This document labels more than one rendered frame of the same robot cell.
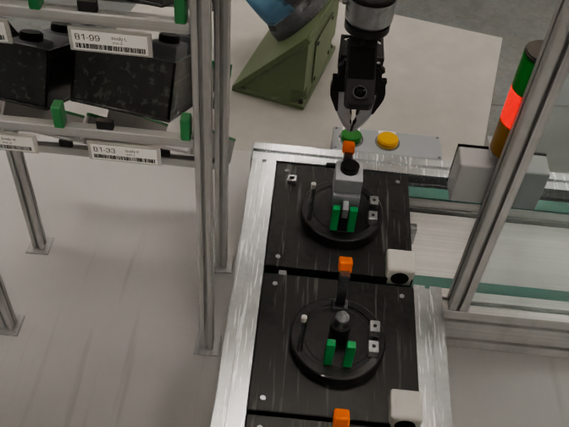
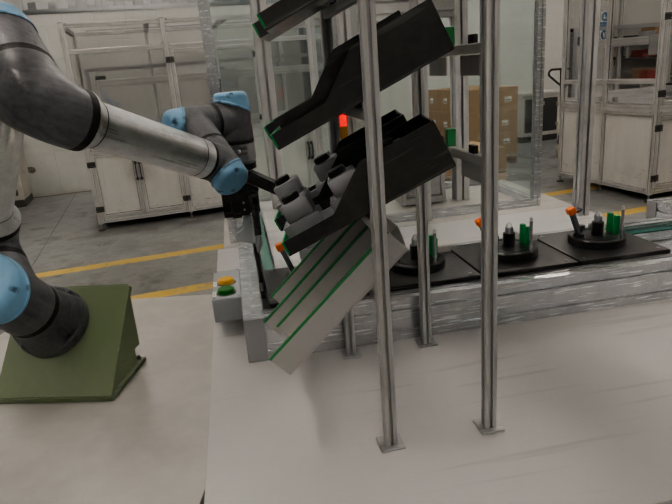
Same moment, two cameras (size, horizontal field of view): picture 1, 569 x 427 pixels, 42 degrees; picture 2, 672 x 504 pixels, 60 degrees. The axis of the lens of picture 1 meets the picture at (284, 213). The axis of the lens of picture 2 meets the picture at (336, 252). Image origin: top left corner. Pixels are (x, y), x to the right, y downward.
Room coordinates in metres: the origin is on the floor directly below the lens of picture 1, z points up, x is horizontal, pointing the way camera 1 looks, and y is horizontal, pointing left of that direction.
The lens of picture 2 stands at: (1.03, 1.22, 1.45)
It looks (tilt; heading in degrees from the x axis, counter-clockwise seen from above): 17 degrees down; 261
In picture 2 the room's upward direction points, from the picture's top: 5 degrees counter-clockwise
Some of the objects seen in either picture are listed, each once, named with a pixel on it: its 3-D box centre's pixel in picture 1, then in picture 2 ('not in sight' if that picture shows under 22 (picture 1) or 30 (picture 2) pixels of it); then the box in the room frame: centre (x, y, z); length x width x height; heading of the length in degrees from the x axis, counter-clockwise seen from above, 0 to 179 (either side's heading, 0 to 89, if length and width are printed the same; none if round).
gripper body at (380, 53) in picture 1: (362, 50); (240, 189); (1.02, -0.10, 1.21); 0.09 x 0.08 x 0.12; 0
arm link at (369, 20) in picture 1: (367, 8); (238, 153); (1.01, -0.10, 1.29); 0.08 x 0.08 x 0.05
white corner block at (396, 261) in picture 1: (399, 268); not in sight; (0.77, -0.19, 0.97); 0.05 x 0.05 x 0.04; 0
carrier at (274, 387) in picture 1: (339, 328); (416, 249); (0.61, -0.10, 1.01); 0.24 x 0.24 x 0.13; 0
